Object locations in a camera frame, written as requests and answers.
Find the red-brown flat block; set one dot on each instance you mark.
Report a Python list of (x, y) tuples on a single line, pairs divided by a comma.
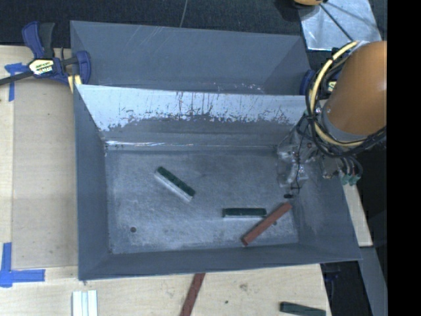
[(266, 224), (192, 295)]

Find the pale wood board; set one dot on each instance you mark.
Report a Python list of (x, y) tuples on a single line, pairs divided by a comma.
[(42, 176)]

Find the grey metal bin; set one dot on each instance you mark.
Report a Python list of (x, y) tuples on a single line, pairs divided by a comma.
[(197, 183)]

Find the dark green flat block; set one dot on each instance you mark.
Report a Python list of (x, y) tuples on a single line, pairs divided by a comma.
[(244, 212), (174, 183), (301, 309)]

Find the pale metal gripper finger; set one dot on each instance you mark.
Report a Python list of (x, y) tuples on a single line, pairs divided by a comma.
[(291, 176), (289, 151)]

